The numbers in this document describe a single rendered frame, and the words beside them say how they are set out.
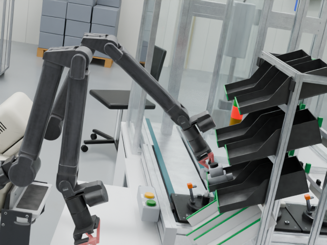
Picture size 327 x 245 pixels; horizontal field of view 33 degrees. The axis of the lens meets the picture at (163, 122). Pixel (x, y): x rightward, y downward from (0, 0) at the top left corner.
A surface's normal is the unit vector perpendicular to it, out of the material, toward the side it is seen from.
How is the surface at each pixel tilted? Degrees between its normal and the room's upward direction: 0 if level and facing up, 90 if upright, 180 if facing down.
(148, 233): 0
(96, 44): 95
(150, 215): 90
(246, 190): 25
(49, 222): 0
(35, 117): 90
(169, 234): 90
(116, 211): 0
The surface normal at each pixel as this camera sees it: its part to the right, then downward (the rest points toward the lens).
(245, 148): -0.27, -0.93
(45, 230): 0.16, -0.94
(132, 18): 0.00, 0.29
